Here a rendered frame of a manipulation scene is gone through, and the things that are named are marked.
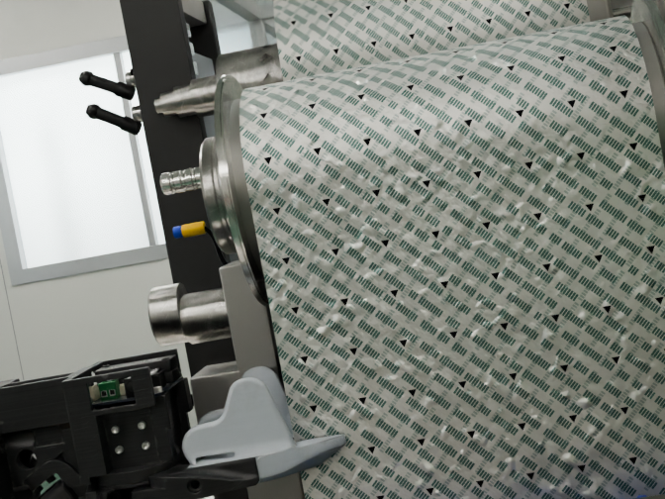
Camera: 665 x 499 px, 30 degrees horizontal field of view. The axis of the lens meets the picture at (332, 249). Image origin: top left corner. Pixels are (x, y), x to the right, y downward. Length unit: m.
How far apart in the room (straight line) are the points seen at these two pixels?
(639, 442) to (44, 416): 0.35
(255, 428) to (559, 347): 0.18
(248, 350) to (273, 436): 0.10
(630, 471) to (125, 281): 5.88
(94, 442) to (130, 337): 5.85
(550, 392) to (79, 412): 0.27
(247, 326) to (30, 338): 5.95
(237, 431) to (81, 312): 5.92
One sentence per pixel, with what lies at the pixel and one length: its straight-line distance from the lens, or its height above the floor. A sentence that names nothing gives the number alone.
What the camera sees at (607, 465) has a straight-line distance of 0.74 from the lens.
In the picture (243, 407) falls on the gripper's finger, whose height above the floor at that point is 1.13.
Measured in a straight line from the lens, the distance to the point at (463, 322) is 0.72.
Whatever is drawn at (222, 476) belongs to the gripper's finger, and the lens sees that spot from 0.71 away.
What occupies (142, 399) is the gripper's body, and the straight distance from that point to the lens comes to 0.72.
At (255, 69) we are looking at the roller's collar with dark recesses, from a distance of 1.01.
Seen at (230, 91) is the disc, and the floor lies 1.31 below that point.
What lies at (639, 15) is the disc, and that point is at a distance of 0.78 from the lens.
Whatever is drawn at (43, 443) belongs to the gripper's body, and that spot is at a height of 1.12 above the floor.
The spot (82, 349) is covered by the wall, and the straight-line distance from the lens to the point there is 6.66.
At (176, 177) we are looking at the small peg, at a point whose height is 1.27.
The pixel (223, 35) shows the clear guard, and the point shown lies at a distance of 1.79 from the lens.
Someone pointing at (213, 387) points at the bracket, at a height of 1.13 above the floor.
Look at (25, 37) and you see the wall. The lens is 6.71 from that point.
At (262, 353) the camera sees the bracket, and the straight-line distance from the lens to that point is 0.81.
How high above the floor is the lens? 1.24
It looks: 3 degrees down
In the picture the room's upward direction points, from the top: 10 degrees counter-clockwise
